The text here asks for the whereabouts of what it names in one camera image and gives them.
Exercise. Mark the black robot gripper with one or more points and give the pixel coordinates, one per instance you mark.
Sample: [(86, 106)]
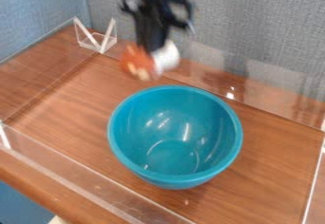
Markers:
[(152, 30)]

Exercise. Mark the brown and white toy mushroom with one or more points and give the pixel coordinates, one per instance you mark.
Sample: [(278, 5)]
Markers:
[(148, 65)]

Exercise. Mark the blue plastic bowl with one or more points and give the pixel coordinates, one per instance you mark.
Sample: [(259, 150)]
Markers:
[(176, 135)]

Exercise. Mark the clear acrylic corner bracket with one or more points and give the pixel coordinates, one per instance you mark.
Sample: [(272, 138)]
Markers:
[(96, 41)]

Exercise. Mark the clear acrylic left wall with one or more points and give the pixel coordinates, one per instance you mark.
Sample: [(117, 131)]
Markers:
[(42, 38)]

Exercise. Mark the clear acrylic wall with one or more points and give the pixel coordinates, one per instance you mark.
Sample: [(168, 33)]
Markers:
[(322, 153), (100, 189), (42, 38), (279, 90)]

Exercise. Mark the clear acrylic back wall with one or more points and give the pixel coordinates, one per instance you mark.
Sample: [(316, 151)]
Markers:
[(279, 90)]

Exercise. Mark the clear acrylic front wall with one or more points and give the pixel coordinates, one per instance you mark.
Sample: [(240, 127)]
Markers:
[(100, 189)]

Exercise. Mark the clear acrylic right wall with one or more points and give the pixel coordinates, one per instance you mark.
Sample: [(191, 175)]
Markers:
[(322, 153)]

